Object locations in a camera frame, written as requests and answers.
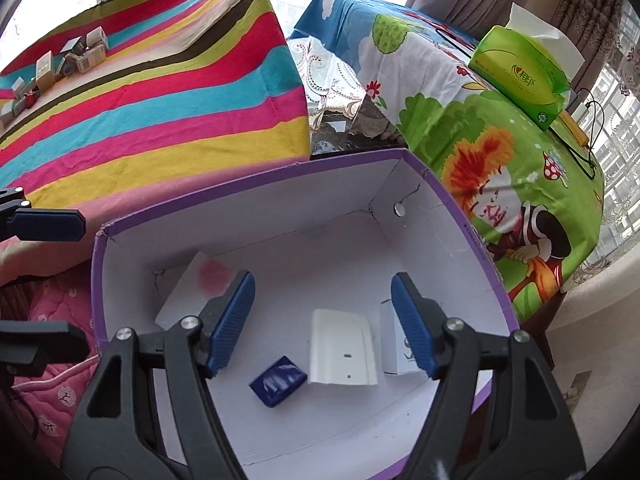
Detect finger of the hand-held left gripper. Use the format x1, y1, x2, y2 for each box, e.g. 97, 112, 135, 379
0, 187, 87, 243
0, 321, 87, 378

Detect cartoon printed cloth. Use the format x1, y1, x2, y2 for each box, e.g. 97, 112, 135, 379
292, 0, 606, 323

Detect white lace table cloth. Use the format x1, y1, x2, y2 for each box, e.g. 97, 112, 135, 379
287, 37, 388, 133

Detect white plastic bracket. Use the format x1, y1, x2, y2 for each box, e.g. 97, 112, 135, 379
307, 308, 379, 386

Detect striped colourful cloth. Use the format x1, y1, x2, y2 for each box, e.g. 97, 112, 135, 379
0, 0, 311, 286

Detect white box with dark print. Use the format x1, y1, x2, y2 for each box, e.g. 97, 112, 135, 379
378, 300, 426, 376

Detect pink quilt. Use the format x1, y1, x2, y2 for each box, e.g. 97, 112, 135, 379
0, 240, 101, 456

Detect purple cardboard box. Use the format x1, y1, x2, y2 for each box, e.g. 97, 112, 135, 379
91, 147, 517, 480

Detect green tissue pack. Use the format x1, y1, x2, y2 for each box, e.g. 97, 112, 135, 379
467, 2, 586, 131

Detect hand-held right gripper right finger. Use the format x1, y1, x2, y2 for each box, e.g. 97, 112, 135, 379
390, 272, 587, 480

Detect green and white medicine box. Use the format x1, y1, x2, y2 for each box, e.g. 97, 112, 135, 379
75, 47, 107, 72

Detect white box with pink print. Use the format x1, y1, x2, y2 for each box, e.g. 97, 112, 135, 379
155, 251, 241, 331

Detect small dark blue box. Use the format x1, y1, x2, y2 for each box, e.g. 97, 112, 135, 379
249, 355, 308, 409

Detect yellow flat box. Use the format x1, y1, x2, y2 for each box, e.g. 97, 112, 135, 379
550, 110, 593, 148

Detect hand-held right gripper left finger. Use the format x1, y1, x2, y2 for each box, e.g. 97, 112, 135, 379
60, 270, 257, 480

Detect black glossy table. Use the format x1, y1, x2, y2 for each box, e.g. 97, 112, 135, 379
310, 100, 408, 161

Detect brown curtain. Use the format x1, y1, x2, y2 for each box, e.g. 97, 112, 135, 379
405, 0, 626, 86

